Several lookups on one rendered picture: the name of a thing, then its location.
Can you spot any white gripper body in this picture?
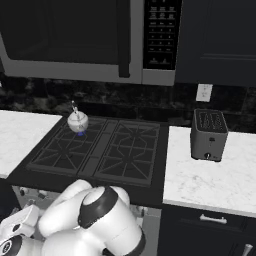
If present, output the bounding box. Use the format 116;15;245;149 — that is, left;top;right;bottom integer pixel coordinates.
2;203;41;232

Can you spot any dark stove knob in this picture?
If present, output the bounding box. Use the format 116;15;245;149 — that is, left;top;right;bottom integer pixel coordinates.
136;205;148;218
36;190;48;201
19;186;30;198

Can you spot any black gas stove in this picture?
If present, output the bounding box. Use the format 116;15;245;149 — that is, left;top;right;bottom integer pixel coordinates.
5;114;170;256

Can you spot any dark base cupboard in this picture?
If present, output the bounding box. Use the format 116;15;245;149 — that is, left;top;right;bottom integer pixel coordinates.
0;178;18;222

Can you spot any white kettle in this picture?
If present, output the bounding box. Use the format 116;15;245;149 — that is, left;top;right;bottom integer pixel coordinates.
66;100;90;135

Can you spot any dark drawer front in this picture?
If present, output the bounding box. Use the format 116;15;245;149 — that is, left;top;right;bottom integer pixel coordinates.
159;203;256;236

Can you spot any dark base cupboard door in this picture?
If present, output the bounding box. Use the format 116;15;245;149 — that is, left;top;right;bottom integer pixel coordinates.
157;229;256;256

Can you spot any dark microwave door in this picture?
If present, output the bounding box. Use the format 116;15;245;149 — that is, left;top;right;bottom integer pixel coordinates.
0;0;133;84

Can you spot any grey toaster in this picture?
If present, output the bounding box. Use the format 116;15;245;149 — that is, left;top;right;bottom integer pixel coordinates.
190;108;230;163

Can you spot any grey microwave oven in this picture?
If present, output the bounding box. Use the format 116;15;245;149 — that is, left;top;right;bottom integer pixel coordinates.
0;0;184;87

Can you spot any silver drawer handle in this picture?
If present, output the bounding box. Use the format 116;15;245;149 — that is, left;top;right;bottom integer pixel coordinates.
199;213;228;225

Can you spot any black microwave door handle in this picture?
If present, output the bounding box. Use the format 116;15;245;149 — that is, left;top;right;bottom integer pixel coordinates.
115;0;132;79

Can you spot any white wall outlet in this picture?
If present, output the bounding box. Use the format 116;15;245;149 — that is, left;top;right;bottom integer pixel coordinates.
195;83;214;103

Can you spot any silver cupboard door handle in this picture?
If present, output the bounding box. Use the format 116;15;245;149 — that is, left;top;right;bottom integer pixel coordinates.
241;243;255;256

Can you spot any dark wall cupboard door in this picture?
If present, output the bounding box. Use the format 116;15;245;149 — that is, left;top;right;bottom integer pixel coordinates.
174;0;256;89

